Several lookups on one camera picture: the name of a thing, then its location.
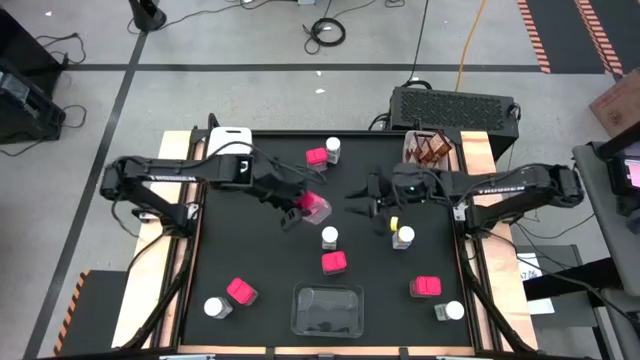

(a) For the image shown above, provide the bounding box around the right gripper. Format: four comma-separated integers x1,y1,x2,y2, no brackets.
345,163,445,220

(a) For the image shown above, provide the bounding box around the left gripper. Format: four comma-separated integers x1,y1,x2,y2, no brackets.
252,166,317,233

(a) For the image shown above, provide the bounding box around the white-lid spice jar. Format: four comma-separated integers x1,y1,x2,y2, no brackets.
433,300,466,322
324,136,343,165
391,225,416,251
203,296,234,321
320,225,340,251

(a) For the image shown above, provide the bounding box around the brown taco seasoning packet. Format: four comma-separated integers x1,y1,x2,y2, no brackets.
430,130,455,160
418,135,434,164

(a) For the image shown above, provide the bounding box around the pink block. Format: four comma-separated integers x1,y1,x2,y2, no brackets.
225,277,260,307

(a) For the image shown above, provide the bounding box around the clear plastic bin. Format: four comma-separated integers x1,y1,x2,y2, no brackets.
290,281,365,339

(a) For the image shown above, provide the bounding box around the white plastic bin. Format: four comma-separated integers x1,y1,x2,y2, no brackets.
206,126,254,159
402,129,460,169

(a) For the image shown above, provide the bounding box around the black perforated computer case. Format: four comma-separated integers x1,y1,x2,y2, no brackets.
388,85,521,161

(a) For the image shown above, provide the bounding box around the white paper sheet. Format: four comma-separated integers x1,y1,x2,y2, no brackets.
516,252,557,317

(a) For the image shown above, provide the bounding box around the black hazard-striped floor mat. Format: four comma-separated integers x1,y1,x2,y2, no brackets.
52,269,130,358
573,0,640,77
516,0,609,75

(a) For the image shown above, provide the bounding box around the grey cart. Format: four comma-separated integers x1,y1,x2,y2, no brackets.
571,140,640,360

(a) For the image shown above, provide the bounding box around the black stand base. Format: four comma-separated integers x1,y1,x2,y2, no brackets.
127,0,168,33

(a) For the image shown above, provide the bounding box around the black monitor pink screen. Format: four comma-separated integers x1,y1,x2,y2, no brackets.
606,149,640,199

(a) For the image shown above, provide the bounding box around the brown cardboard box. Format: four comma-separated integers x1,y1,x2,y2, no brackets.
588,68,640,139

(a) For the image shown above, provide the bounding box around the black equipment case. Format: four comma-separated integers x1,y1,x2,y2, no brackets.
0,7,69,96
0,57,68,146

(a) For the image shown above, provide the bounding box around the black aluminium table frame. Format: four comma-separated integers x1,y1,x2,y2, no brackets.
112,113,540,360

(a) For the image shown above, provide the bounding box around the coiled black cable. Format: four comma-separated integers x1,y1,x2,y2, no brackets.
301,16,348,56

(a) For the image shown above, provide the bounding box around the black computer cable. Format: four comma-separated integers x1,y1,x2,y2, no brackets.
402,0,431,90

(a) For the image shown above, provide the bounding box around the yellow floor cable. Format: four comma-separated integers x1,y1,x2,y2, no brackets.
454,0,489,92

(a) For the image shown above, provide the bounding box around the black stand cable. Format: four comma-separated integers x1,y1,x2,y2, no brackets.
164,0,254,26

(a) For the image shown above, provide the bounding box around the black floor cable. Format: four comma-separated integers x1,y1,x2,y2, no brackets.
0,103,89,157
34,32,87,66

